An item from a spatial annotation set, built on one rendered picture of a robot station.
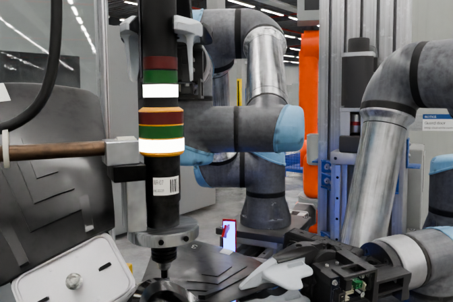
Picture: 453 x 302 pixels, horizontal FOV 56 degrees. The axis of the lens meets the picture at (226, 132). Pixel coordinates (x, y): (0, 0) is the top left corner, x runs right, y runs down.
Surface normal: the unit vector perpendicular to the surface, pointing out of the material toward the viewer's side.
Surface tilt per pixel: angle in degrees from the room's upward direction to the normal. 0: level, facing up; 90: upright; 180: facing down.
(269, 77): 31
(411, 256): 52
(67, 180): 42
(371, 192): 72
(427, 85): 110
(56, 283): 48
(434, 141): 90
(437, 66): 79
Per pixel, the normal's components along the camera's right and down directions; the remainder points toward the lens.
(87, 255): 0.13, -0.61
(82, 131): 0.33, -0.76
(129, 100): 0.79, 0.04
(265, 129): -0.07, 0.04
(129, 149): 0.40, 0.07
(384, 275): 0.04, -0.98
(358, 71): -0.43, 0.08
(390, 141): 0.09, -0.13
